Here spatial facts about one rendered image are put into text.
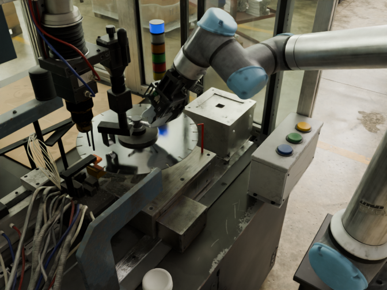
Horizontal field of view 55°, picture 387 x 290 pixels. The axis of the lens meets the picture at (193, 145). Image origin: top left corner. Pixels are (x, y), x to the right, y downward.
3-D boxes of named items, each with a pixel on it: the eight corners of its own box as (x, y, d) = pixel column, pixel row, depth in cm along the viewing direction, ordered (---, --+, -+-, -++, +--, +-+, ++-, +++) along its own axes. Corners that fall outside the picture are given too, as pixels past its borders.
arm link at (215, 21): (227, 31, 72) (201, 2, 75) (198, 72, 79) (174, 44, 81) (247, 31, 78) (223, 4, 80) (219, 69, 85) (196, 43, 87)
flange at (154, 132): (112, 144, 98) (110, 137, 96) (124, 122, 107) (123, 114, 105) (153, 148, 97) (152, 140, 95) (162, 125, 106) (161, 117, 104)
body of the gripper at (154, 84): (139, 98, 90) (162, 61, 83) (161, 91, 97) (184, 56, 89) (159, 121, 89) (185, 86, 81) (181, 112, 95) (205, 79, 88)
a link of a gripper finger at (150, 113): (131, 122, 97) (146, 99, 91) (145, 117, 101) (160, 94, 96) (138, 131, 96) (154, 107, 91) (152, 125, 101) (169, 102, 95)
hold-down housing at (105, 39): (124, 102, 92) (114, 20, 80) (136, 109, 89) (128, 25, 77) (105, 110, 89) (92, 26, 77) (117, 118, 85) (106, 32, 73)
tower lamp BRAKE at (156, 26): (156, 27, 118) (155, 18, 116) (167, 30, 116) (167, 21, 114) (147, 31, 115) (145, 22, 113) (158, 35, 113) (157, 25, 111)
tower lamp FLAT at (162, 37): (156, 37, 120) (156, 28, 118) (167, 40, 118) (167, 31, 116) (147, 42, 117) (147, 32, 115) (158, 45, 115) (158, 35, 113)
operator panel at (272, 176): (284, 148, 130) (291, 111, 121) (314, 159, 125) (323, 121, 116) (246, 194, 112) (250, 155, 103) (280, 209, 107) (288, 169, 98)
